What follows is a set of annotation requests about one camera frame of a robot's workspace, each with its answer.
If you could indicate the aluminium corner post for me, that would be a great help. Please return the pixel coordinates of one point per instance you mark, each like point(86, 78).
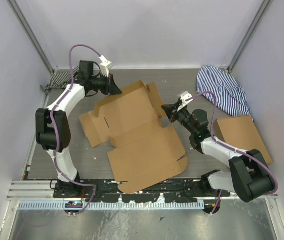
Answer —
point(30, 34)
point(262, 10)

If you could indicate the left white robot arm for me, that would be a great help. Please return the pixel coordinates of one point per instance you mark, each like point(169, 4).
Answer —
point(52, 127)

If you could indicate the folded brown cardboard box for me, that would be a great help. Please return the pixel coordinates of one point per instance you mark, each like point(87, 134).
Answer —
point(241, 132)

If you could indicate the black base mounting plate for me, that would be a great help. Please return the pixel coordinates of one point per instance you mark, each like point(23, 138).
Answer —
point(174, 190)

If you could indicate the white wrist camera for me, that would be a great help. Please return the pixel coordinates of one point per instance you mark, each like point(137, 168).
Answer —
point(184, 99)
point(105, 65)

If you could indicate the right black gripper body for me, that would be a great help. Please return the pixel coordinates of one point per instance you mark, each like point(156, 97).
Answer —
point(183, 117)

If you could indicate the white slotted cable duct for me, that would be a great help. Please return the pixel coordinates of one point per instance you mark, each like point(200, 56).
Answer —
point(75, 205)

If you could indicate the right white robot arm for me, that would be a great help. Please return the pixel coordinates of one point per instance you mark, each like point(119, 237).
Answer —
point(248, 175)

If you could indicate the blue striped cloth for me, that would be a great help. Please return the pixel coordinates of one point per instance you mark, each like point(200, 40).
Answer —
point(222, 88)

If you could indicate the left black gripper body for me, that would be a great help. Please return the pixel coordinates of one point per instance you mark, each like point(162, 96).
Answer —
point(100, 84)

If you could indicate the right aluminium corner post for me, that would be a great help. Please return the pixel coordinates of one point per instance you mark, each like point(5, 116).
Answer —
point(262, 10)

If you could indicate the grey striped cloth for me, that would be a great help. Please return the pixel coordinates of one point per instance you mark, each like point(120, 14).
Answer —
point(57, 81)

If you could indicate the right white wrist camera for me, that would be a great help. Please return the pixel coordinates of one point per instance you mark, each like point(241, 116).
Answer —
point(184, 99)

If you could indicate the left aluminium corner post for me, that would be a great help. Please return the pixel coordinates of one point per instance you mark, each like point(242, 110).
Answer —
point(30, 34)

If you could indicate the aluminium rail frame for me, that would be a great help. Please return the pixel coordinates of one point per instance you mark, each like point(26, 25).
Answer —
point(40, 189)

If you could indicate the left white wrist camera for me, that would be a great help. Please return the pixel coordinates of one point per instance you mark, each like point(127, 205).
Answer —
point(105, 65)

